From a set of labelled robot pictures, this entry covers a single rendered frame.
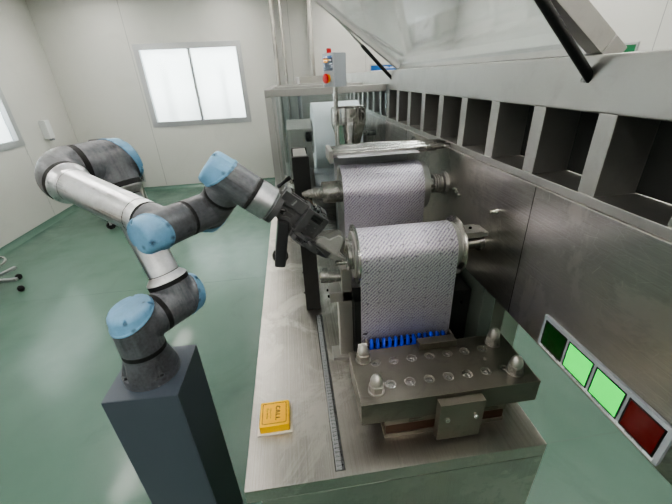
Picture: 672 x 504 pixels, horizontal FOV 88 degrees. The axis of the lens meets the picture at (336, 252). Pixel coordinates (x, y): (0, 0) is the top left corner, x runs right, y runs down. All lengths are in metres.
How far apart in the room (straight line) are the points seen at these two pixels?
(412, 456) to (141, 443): 0.78
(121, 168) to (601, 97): 1.02
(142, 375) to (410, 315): 0.73
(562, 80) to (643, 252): 0.31
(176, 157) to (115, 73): 1.41
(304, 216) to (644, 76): 0.57
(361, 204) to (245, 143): 5.45
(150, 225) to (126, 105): 6.06
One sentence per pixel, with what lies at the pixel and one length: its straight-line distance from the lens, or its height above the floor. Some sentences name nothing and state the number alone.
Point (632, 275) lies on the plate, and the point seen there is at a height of 1.38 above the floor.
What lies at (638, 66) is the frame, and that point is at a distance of 0.65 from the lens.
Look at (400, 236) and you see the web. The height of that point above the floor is 1.30.
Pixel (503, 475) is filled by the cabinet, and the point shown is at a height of 0.81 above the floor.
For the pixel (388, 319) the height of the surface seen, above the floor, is 1.09.
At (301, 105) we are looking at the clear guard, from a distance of 1.72.
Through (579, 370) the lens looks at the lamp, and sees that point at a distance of 0.75.
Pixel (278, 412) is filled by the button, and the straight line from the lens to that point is 0.93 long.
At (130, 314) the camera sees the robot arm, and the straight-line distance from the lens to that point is 1.04.
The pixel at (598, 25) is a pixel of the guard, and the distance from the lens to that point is 0.72.
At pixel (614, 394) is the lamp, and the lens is 0.71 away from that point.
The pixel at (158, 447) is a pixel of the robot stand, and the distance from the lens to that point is 1.27.
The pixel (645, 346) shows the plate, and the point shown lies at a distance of 0.65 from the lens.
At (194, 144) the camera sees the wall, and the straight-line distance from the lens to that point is 6.52.
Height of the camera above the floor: 1.64
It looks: 27 degrees down
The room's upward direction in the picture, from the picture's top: 3 degrees counter-clockwise
